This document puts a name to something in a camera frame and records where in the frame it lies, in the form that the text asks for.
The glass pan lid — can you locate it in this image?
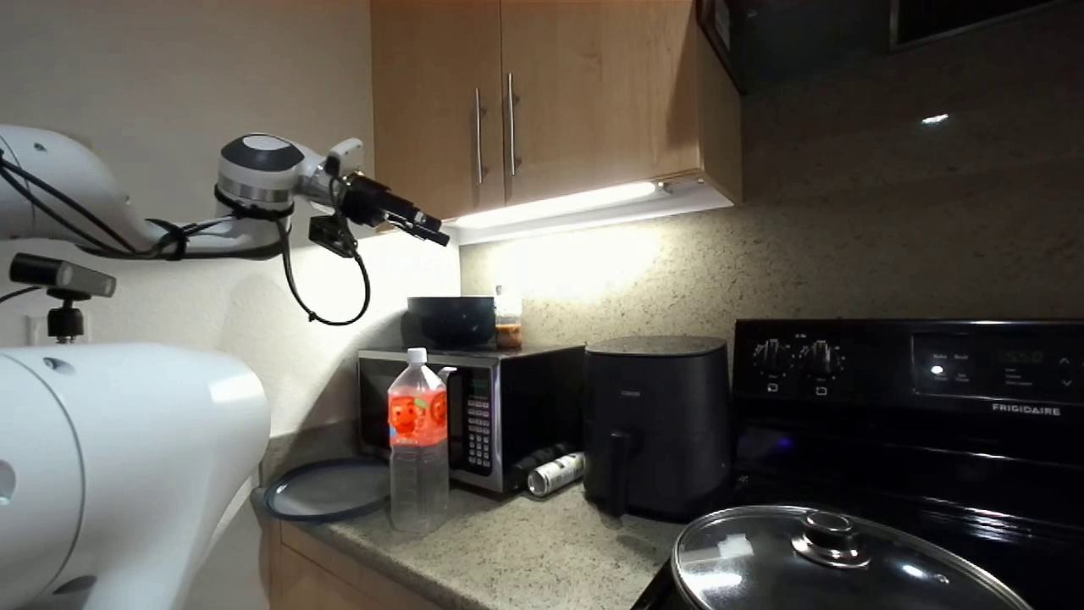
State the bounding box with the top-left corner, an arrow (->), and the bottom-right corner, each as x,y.
663,502 -> 1033,610

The grey round plate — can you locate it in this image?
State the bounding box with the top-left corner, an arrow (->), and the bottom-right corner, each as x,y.
260,456 -> 393,526

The black camera on tripod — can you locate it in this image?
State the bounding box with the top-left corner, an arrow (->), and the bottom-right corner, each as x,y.
6,251 -> 120,345

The black electric stove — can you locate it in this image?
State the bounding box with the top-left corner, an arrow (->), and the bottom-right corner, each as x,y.
627,317 -> 1084,610

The under cabinet light strip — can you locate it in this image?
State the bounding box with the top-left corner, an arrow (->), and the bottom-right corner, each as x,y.
441,175 -> 672,248

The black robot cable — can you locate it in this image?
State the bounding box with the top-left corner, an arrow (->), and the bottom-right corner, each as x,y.
0,153 -> 376,331

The wooden wall cabinet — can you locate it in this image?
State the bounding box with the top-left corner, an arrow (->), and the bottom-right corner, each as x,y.
368,0 -> 744,225

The silver can lying down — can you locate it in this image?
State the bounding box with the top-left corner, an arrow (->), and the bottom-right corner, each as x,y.
521,448 -> 592,502

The large bottle red label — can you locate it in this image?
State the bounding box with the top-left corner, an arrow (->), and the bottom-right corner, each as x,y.
383,345 -> 454,537

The wooden base cabinet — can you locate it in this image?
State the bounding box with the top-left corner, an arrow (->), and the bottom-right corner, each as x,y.
256,519 -> 448,610

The black air fryer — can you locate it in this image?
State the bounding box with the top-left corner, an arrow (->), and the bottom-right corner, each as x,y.
581,331 -> 732,526

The dark blue bowl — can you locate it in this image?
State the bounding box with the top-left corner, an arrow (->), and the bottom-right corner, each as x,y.
400,292 -> 500,356

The metal cabinet door handle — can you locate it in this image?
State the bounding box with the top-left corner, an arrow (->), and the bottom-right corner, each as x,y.
500,67 -> 524,181
467,83 -> 489,181

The black over range hood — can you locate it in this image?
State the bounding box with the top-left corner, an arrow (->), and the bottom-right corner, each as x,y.
689,0 -> 1084,99

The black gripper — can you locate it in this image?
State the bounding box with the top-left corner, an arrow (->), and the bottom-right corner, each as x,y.
337,171 -> 454,251

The silver black microwave oven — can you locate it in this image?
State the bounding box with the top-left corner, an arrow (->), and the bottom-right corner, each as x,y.
351,341 -> 592,497

